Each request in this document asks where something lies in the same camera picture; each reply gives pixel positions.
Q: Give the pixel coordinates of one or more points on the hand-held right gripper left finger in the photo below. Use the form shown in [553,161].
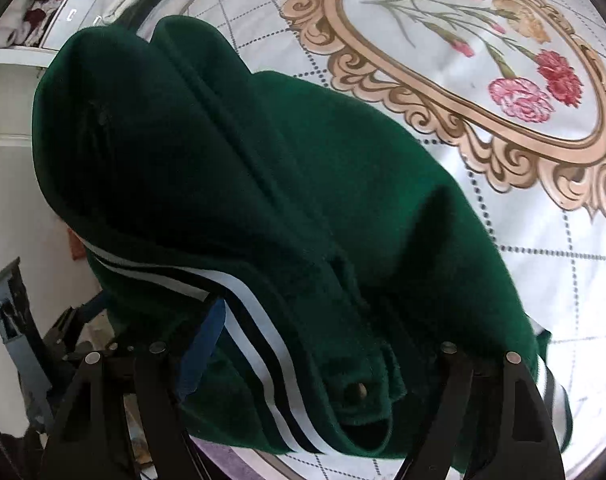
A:
[203,345]

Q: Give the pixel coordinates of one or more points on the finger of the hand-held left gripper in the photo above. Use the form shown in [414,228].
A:
[78,330]

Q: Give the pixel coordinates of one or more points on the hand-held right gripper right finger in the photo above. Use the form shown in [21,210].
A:
[460,385]

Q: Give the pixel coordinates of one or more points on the green jacket with cream sleeves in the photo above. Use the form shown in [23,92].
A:
[283,200]

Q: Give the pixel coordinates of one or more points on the floral printed bed sheet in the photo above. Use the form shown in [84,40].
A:
[473,85]

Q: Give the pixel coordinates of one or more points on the white cabinet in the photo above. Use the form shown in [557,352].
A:
[80,15]

